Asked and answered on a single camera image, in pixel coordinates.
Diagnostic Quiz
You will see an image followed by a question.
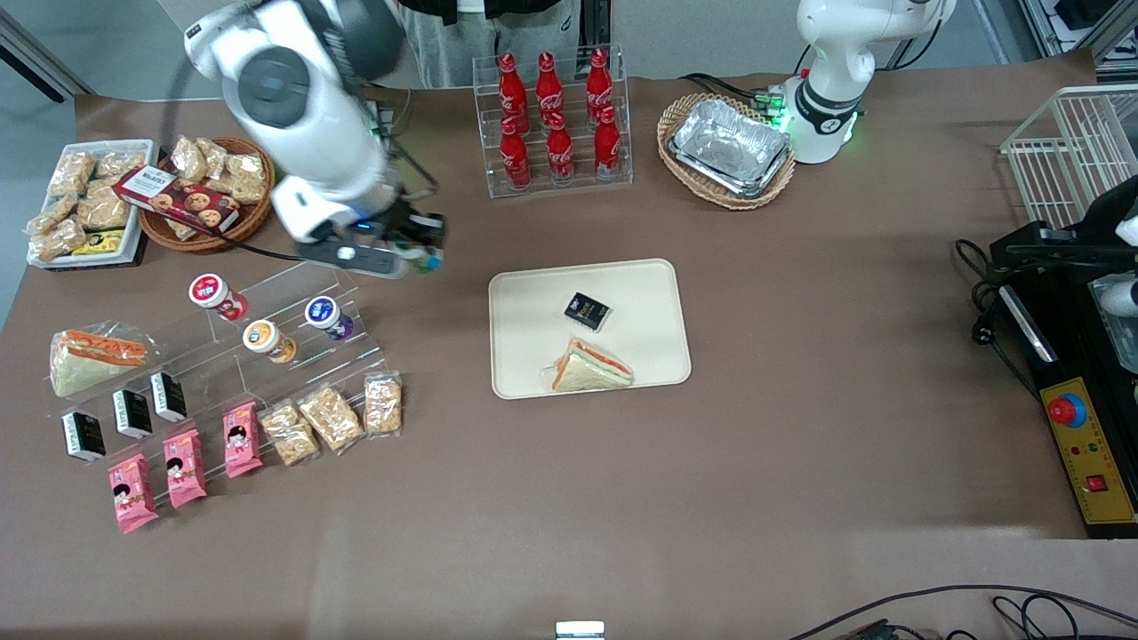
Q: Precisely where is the orange yogurt cup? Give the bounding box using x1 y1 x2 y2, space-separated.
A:
242 319 299 365

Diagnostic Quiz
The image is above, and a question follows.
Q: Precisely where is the brown wicker basket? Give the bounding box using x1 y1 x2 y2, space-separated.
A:
656 92 797 212
138 136 276 255

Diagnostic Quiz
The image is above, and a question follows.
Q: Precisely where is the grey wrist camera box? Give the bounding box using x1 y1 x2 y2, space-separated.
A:
298 240 403 280

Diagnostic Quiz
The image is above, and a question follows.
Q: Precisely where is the black cable with plug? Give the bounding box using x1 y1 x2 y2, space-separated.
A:
954 236 1046 401

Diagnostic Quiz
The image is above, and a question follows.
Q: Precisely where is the black yellow control box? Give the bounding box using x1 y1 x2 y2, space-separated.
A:
994 253 1138 540

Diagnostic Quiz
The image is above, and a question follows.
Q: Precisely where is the white rectangular snack tray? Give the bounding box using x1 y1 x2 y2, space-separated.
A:
27 140 159 268

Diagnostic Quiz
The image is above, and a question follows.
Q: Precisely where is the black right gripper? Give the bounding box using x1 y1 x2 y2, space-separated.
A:
360 200 446 272

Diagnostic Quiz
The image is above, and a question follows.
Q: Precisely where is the yellow snack pack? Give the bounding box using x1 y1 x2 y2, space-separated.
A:
71 229 125 257

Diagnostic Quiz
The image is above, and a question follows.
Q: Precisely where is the person in dark jacket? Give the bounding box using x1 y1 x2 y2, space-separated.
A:
396 0 583 90

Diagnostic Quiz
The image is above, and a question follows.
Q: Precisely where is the dark metal frame bar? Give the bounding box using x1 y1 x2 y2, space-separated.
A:
0 11 94 103

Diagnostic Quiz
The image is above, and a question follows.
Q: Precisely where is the wrapped triangle sandwich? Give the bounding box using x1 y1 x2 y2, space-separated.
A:
542 336 636 394
49 322 161 398

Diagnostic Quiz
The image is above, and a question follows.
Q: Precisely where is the clear acrylic bottle rack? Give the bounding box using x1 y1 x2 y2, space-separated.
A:
472 44 634 198

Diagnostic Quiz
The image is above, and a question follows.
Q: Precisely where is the red cookie box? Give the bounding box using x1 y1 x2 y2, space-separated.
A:
114 166 241 234

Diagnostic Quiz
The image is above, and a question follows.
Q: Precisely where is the clear acrylic tiered shelf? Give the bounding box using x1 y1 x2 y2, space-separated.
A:
40 252 392 499

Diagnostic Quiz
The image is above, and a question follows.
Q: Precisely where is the red cola bottle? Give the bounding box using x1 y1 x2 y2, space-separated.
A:
593 105 623 179
585 47 614 121
535 52 566 130
498 52 532 134
499 116 533 190
545 111 575 185

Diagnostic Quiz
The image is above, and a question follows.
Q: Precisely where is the red gum bottle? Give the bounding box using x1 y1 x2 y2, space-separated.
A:
188 273 250 323

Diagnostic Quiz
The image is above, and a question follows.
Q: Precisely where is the aluminium foil tray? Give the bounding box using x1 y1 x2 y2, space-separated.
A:
667 98 792 198

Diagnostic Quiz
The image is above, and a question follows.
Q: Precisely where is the aluminium frame rack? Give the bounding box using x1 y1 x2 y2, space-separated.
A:
1018 0 1138 85

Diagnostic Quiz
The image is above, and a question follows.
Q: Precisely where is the red emergency stop button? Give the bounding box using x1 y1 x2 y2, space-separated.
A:
1047 393 1088 430

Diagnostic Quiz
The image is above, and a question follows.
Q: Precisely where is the flat black snack pack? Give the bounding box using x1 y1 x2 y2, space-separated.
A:
564 292 613 332

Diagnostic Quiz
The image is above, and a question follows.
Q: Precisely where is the long black cable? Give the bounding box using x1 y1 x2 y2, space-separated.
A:
787 584 1138 640

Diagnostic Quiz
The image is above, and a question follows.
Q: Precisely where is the white wire basket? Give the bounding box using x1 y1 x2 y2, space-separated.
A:
1000 84 1138 232

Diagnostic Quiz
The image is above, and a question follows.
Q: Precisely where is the black clamp stand device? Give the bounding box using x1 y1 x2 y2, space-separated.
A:
1003 173 1138 268

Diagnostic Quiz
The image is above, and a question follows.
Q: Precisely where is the pink cartoon snack pack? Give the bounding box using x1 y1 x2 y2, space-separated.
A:
222 402 264 479
163 429 208 509
108 453 161 534

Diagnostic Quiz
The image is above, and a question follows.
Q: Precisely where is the clear bag of peanut brittle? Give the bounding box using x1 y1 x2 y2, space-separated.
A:
365 371 403 438
296 384 365 456
93 151 148 180
227 153 270 204
76 182 134 232
27 194 76 236
197 138 236 179
171 135 211 185
49 151 97 200
260 400 321 468
31 218 88 263

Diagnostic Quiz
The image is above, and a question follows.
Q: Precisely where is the cream plastic tray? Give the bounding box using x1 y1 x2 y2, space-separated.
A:
488 258 693 401

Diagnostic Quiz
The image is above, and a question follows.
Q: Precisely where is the purple yogurt cup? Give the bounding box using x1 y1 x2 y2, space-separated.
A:
304 295 356 342

